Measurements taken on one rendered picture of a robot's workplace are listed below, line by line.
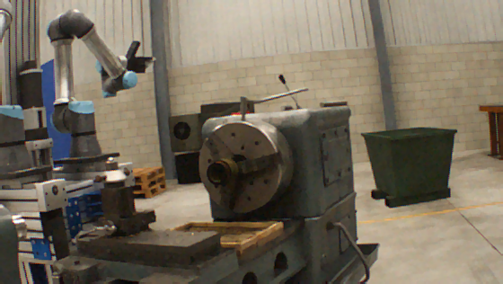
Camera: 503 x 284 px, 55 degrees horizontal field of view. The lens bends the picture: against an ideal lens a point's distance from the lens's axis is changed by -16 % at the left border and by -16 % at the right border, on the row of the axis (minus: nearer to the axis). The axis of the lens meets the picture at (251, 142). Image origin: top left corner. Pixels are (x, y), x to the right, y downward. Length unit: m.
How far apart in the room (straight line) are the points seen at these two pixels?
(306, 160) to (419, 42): 10.18
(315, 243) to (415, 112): 9.99
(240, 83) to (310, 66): 1.53
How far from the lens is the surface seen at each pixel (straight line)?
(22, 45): 2.21
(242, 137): 1.93
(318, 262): 2.10
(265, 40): 12.09
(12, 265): 1.08
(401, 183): 6.42
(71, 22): 2.31
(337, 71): 11.86
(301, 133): 2.01
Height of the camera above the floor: 1.26
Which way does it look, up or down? 3 degrees down
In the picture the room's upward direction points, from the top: 6 degrees counter-clockwise
